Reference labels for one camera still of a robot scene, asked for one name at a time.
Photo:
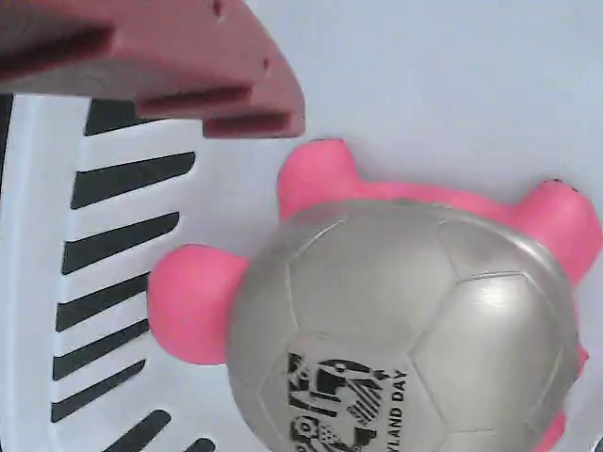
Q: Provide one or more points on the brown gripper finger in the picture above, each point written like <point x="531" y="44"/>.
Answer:
<point x="179" y="52"/>

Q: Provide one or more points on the red turtle toy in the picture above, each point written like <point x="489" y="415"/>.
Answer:
<point x="377" y="282"/>

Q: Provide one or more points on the white plastic basket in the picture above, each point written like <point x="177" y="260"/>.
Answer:
<point x="424" y="70"/>

